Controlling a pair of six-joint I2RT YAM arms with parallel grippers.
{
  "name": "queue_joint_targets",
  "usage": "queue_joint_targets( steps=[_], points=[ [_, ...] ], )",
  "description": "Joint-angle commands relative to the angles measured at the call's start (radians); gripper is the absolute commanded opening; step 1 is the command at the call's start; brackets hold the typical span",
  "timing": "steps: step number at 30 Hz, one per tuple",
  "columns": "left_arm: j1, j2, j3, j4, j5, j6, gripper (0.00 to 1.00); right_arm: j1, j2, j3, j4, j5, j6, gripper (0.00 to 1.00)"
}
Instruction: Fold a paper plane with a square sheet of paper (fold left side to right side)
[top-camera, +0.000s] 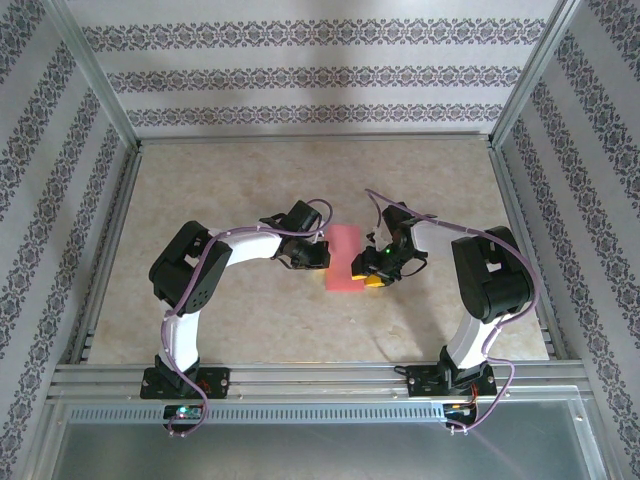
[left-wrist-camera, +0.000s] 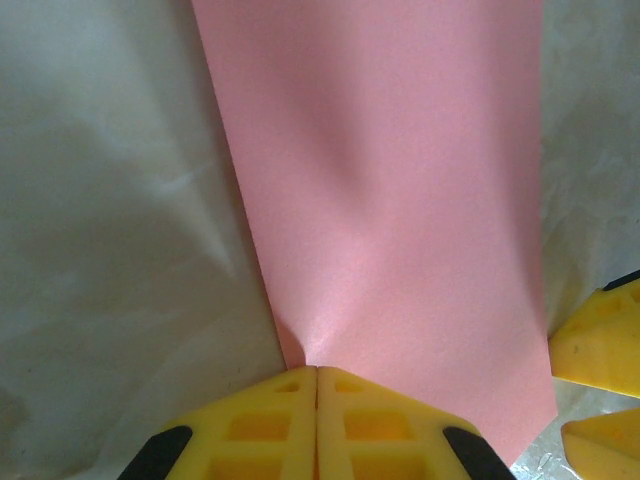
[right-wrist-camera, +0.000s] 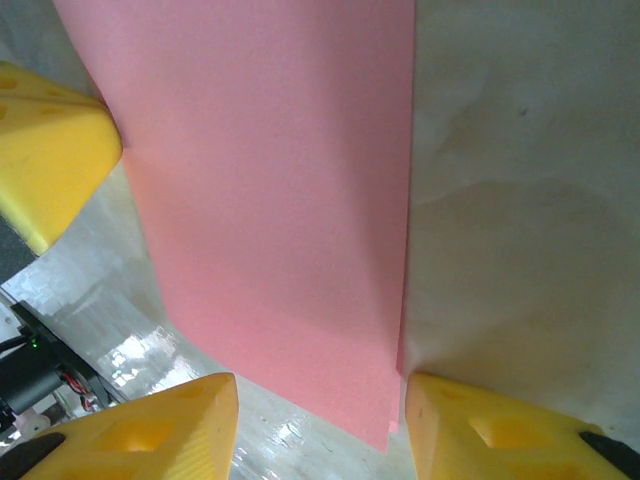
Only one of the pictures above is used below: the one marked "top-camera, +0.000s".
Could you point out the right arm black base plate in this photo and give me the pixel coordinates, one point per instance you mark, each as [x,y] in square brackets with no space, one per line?
[420,382]

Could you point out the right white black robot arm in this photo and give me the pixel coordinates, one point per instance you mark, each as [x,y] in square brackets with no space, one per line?
[467,340]

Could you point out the pink paper sheet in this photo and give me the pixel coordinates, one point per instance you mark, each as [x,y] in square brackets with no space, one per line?
[342,250]

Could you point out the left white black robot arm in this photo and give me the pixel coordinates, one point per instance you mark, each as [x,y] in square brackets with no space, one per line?
[182,340]

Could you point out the circuit board with green light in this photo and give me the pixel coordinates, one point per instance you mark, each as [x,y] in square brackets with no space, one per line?
[182,412]

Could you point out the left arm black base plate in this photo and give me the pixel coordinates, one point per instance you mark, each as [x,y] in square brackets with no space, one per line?
[215,382]

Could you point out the aluminium mounting rail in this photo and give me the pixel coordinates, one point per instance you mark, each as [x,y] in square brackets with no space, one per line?
[310,380]

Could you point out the aluminium frame post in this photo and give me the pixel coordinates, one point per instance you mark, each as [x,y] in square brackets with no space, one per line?
[532,75]
[95,75]

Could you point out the grey metal sheet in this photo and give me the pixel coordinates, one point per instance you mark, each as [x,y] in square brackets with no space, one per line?
[320,450]

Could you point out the aluminium table edge rail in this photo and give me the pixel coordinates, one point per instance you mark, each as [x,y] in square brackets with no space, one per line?
[107,250]
[310,137]
[527,250]

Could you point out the circuit board with yellow light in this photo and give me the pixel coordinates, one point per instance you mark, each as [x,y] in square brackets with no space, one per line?
[460,410]

